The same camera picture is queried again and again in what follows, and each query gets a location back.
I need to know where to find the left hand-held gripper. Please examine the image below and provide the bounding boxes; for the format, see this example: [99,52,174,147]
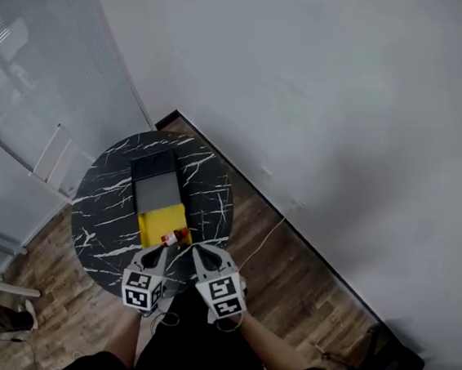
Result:
[118,242,171,314]

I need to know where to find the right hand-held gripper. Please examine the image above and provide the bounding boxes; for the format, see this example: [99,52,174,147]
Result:
[183,243,255,328]

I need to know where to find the dark brown object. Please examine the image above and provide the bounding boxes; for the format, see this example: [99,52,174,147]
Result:
[159,227,190,251]

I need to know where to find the yellow tray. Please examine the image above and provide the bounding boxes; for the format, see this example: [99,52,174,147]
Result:
[133,198,197,256]

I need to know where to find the person's right forearm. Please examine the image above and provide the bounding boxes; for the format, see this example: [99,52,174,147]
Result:
[230,313,319,370]

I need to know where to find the person's left forearm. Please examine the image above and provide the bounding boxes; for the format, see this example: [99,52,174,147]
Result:
[106,308,141,370]

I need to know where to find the black and grey case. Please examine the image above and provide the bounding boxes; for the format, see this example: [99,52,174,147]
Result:
[124,145,187,220]

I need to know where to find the person's black clothing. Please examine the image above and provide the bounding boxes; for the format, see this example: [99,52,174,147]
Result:
[50,279,361,370]

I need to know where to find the white chair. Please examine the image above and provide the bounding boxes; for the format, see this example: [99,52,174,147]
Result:
[25,119,100,208]

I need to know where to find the brown bag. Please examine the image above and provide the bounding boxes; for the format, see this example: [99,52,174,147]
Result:
[0,296,42,345]

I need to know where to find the white floor cable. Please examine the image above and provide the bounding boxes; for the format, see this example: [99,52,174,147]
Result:
[241,212,287,273]

